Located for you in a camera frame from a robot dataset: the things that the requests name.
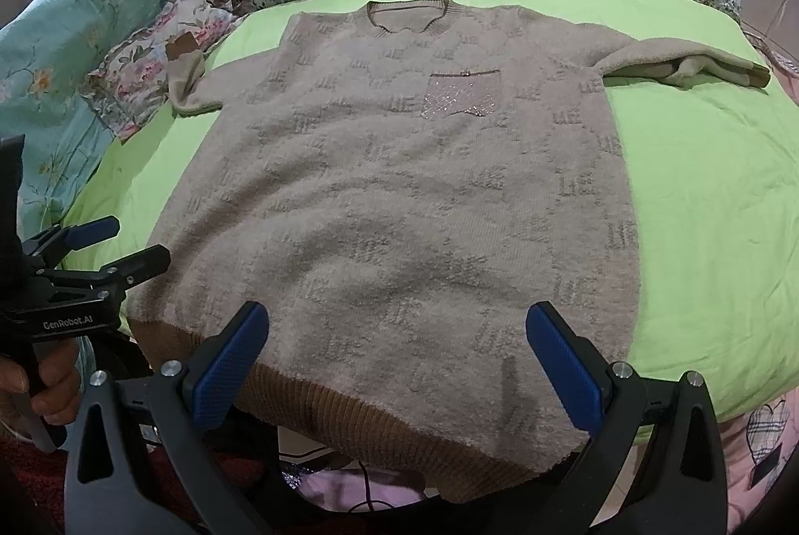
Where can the person's left hand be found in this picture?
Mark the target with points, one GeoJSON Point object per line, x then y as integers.
{"type": "Point", "coordinates": [58, 402]}

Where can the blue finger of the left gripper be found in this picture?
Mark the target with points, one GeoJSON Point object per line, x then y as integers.
{"type": "Point", "coordinates": [49, 247]}
{"type": "Point", "coordinates": [136, 268]}

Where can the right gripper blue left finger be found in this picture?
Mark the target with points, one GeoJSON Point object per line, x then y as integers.
{"type": "Point", "coordinates": [186, 398]}

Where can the green blanket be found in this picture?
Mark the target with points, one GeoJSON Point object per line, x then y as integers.
{"type": "Point", "coordinates": [713, 175]}

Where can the pink floral pillow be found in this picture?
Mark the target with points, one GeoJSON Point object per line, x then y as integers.
{"type": "Point", "coordinates": [131, 83]}

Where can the pink patterned bedsheet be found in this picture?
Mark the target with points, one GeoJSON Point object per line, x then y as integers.
{"type": "Point", "coordinates": [757, 447]}

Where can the beige knit sweater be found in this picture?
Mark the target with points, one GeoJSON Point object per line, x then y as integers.
{"type": "Point", "coordinates": [397, 186]}

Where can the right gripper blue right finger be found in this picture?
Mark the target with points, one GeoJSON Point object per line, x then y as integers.
{"type": "Point", "coordinates": [605, 400]}

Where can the teal floral duvet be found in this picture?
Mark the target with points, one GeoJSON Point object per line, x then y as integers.
{"type": "Point", "coordinates": [46, 52]}

